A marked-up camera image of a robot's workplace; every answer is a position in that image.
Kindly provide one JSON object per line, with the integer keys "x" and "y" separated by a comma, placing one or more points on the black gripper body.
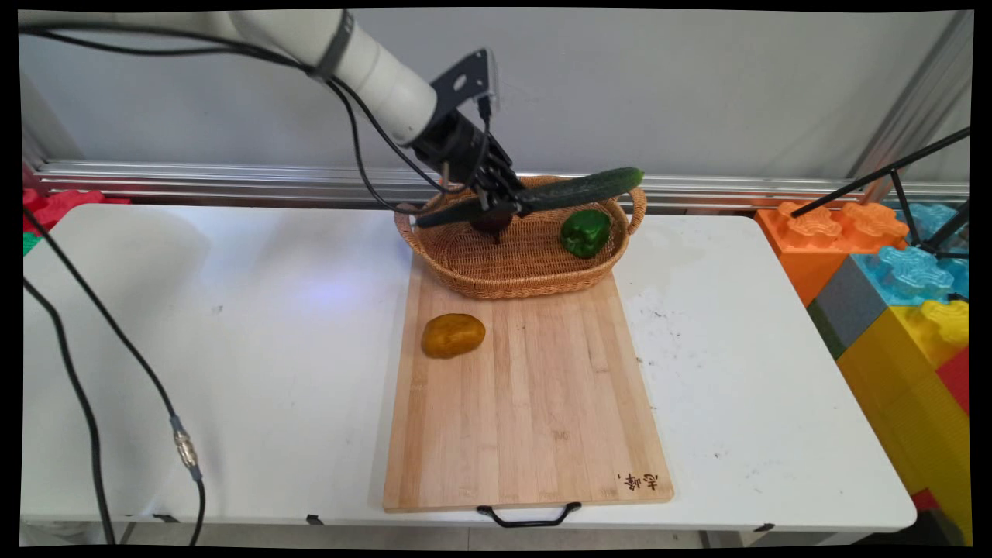
{"x": 457, "y": 143}

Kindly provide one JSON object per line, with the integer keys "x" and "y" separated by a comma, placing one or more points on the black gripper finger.
{"x": 482, "y": 192}
{"x": 508, "y": 180}

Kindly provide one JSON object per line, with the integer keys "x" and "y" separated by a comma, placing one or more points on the long dark green cucumber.
{"x": 581, "y": 188}

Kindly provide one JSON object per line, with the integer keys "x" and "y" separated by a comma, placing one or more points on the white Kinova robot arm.
{"x": 364, "y": 62}

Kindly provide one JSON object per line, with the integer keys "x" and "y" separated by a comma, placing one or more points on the dark purple eggplant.
{"x": 491, "y": 223}

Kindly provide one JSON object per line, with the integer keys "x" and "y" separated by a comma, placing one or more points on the woven wicker basket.
{"x": 519, "y": 263}

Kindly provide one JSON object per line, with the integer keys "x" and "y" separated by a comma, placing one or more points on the green bell pepper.
{"x": 585, "y": 232}

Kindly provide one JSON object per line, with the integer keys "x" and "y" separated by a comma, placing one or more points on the brown potato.
{"x": 452, "y": 335}

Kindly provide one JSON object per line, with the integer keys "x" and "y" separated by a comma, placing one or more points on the bamboo cutting board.
{"x": 535, "y": 403}

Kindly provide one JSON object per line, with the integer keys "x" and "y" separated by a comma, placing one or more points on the orange foam block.
{"x": 806, "y": 240}

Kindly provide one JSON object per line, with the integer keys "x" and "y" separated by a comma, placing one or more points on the grey foam block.
{"x": 849, "y": 310}

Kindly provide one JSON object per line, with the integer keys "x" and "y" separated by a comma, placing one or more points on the black tripod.
{"x": 907, "y": 182}

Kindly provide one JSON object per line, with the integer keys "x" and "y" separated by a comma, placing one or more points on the red foam block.
{"x": 955, "y": 380}
{"x": 62, "y": 203}

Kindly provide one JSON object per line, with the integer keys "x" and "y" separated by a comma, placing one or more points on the blue foam block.
{"x": 907, "y": 275}
{"x": 934, "y": 218}

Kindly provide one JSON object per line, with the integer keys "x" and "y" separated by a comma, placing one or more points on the green foam block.
{"x": 29, "y": 243}

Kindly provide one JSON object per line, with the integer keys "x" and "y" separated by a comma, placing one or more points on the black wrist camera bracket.
{"x": 463, "y": 79}

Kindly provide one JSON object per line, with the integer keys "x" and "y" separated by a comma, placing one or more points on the aluminium frame rail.
{"x": 232, "y": 180}

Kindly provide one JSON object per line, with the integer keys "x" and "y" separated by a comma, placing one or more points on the aluminium frame post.
{"x": 914, "y": 101}

